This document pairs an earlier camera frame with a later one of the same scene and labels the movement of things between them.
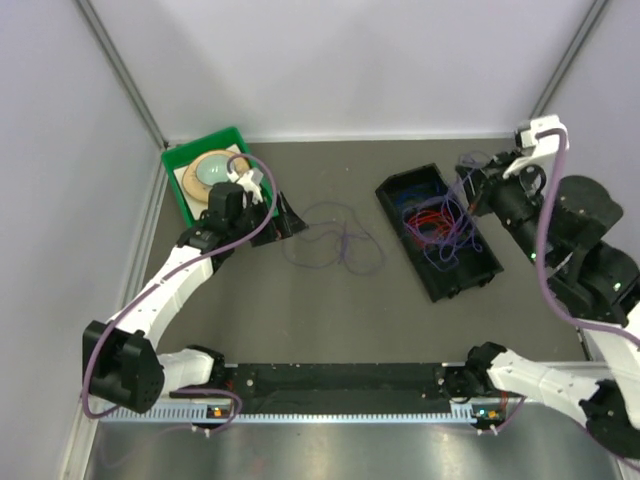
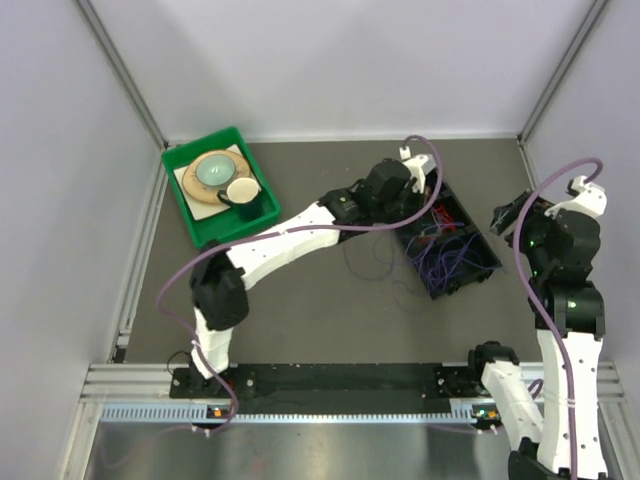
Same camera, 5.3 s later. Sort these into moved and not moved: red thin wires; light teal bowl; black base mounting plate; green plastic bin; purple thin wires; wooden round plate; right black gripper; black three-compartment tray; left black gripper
Moved: right black gripper; left black gripper; purple thin wires; red thin wires
Not moved: wooden round plate; green plastic bin; light teal bowl; black base mounting plate; black three-compartment tray
